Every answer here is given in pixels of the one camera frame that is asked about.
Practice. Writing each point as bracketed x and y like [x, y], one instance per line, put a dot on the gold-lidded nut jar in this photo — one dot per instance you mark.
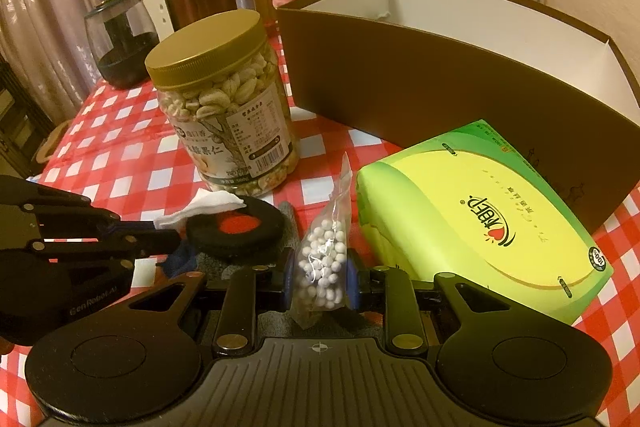
[225, 107]

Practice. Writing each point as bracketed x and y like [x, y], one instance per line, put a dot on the dark furniture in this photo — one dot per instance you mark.
[15, 122]

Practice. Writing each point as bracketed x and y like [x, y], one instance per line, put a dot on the white tissue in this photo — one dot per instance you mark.
[205, 204]

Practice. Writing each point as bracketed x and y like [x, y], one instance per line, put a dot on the glass jar with dark contents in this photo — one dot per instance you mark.
[120, 62]

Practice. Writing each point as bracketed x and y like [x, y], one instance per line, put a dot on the dark blue cloth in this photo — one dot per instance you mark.
[182, 262]

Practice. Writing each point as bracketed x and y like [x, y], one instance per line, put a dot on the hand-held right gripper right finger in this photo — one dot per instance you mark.
[351, 279]

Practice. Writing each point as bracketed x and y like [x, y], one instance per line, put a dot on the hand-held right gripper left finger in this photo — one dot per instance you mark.
[290, 282]

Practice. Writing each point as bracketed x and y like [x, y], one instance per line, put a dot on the tan wooden chair back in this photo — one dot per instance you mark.
[50, 142]

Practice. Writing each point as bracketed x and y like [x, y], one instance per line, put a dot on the brown cardboard box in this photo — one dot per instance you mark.
[400, 77]

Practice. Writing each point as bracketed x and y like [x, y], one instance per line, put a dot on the green tissue pack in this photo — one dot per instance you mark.
[475, 217]

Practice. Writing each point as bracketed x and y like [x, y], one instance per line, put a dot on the clear bag of white beads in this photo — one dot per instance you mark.
[322, 257]

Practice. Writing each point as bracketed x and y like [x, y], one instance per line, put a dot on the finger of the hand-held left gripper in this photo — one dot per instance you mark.
[60, 212]
[125, 243]

